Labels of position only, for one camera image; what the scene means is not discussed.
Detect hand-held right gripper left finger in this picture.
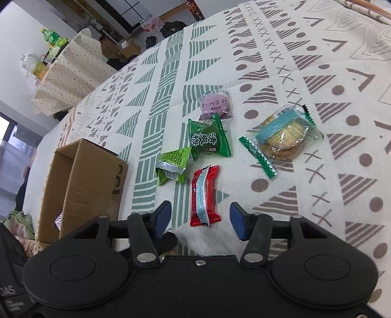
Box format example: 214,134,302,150
65,201,172,265

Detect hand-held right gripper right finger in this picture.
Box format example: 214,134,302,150
230,202,332,265

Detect table with dotted tablecloth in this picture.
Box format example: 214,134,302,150
31,27,118,115

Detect purple cake packet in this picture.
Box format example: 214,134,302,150
197,87,237,122

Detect cardboard box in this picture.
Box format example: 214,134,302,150
36,138,128,245

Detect pink pack of water bottles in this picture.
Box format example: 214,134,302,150
141,17,164,32

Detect clear cookie packet green ends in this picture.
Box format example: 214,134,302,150
238,104,324,178

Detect light green snack packet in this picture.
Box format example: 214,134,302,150
155,147,192,185

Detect green tissue pack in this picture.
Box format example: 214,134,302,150
47,38,69,58

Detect dark red bottle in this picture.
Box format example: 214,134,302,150
186,0,205,21

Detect flat cardboard piece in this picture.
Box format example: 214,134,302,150
101,37,141,60

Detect black grid door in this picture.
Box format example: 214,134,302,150
95,0,153,28

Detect floral cloth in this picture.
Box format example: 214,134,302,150
3,211,36,257

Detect green soda bottle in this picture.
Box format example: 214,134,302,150
41,28,66,47

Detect clear bottle yellow liquid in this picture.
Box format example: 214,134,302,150
21,54,49,79

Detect dark green snack packet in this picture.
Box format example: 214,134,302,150
187,113,232,160

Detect red snack packet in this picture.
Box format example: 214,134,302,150
189,165,222,227

